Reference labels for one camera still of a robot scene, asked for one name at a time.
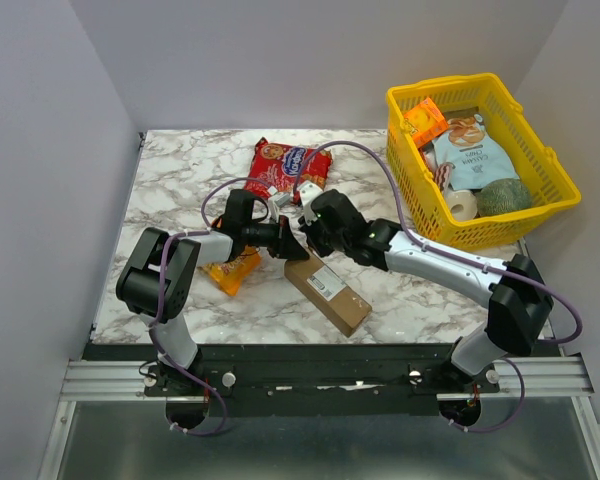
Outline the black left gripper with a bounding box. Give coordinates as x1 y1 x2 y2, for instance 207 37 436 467
242 216 308 260

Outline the brown cardboard express box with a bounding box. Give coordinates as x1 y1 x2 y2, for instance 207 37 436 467
284 253 372 337

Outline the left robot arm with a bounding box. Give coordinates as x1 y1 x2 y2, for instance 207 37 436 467
116 188 309 395

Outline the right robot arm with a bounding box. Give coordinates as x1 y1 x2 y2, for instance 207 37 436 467
299 183 553 393

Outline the orange snack box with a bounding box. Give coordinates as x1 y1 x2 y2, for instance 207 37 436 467
403 97 448 148

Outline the yellow corn snack bag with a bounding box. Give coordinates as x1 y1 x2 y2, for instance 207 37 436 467
202 247 261 296

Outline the red candy bag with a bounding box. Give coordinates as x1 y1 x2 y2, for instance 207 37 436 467
244 138 333 199

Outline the red white striped packet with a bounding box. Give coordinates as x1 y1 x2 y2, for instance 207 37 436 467
433 162 454 194

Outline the white tape roll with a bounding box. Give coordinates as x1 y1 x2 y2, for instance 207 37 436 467
444 189 478 222

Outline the light blue chips bag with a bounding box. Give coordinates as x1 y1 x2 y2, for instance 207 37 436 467
433 113 519 190

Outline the green melon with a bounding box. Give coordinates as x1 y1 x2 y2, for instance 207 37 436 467
476 178 532 217

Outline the yellow plastic basket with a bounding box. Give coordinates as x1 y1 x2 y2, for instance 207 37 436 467
386 73 581 250

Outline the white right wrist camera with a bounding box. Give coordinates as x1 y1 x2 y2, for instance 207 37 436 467
298 181 324 225

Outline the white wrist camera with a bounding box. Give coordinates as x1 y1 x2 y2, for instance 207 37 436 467
267 186 293 222
298 181 324 225

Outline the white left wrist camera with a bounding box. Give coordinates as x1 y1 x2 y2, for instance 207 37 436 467
267 186 293 222

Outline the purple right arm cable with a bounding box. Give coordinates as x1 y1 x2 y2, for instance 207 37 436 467
292 141 584 434

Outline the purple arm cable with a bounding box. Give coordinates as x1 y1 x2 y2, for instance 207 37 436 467
149 177 281 437
292 141 584 434

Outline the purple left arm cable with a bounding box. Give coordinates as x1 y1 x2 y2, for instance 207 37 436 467
149 177 281 437

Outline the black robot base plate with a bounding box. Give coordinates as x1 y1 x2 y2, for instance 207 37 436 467
82 339 566 419

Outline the aluminium frame rail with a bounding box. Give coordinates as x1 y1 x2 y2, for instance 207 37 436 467
39 345 600 479

